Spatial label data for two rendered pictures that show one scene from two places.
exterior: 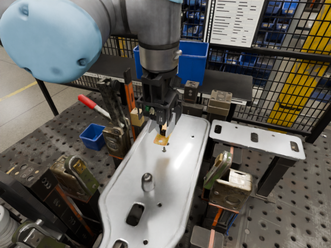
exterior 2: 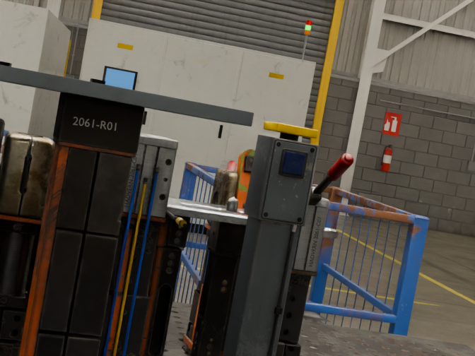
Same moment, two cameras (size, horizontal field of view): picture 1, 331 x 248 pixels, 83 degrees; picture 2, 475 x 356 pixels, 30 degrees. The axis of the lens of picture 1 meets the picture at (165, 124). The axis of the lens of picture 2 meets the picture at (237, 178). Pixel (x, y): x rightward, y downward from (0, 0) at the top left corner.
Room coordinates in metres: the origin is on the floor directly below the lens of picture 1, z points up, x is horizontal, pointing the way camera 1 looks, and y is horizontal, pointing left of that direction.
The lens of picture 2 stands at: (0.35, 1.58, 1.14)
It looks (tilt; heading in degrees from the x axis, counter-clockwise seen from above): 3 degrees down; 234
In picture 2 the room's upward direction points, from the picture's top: 10 degrees clockwise
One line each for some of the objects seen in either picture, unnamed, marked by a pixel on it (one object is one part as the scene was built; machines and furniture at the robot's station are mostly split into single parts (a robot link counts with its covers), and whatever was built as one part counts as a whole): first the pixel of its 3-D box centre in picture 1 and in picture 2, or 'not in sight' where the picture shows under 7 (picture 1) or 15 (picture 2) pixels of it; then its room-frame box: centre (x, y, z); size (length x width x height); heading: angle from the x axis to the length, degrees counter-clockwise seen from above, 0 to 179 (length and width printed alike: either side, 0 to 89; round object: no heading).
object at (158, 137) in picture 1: (164, 133); not in sight; (0.38, 0.00, 1.08); 0.08 x 0.04 x 0.01; 161
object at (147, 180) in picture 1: (147, 182); not in sight; (0.26, 0.05, 1.02); 0.03 x 0.03 x 0.07
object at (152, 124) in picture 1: (153, 124); not in sight; (0.36, 0.03, 1.12); 0.06 x 0.03 x 0.09; 161
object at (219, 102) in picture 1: (213, 130); not in sight; (0.59, -0.21, 0.88); 0.08 x 0.08 x 0.36; 71
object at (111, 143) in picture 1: (123, 160); not in sight; (0.43, 0.16, 0.88); 0.07 x 0.06 x 0.35; 71
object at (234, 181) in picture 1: (220, 208); not in sight; (0.25, -0.17, 0.87); 0.12 x 0.09 x 0.35; 71
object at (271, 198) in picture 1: (273, 173); not in sight; (0.40, -0.41, 0.84); 0.11 x 0.06 x 0.29; 71
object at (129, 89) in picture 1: (135, 129); not in sight; (0.52, 0.12, 0.95); 0.03 x 0.01 x 0.50; 161
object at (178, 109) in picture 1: (172, 109); not in sight; (0.36, -0.02, 1.17); 0.05 x 0.02 x 0.09; 71
